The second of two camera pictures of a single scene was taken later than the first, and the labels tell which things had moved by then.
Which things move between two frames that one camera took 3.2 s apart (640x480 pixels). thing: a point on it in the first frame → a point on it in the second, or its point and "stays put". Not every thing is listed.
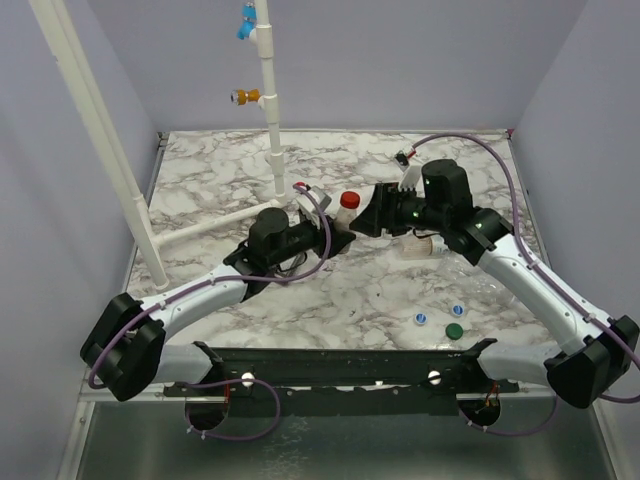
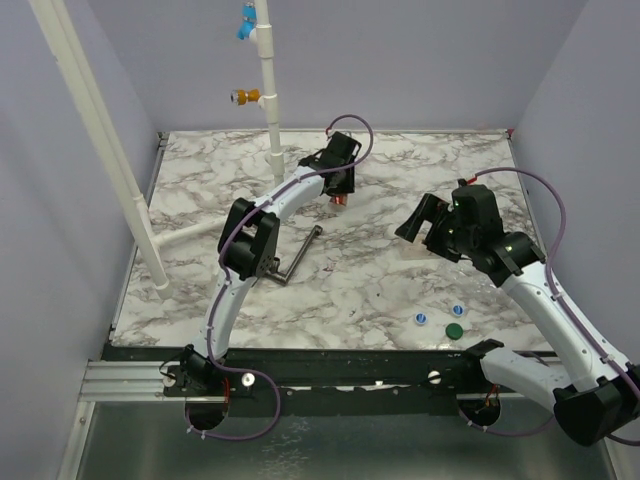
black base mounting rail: x=346 y=382 stays put
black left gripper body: x=305 y=236 → x=343 y=185
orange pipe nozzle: x=242 y=96 stays put
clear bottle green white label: x=423 y=248 stays put
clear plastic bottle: x=474 y=282 stays put
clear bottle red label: x=343 y=219 → x=338 y=203
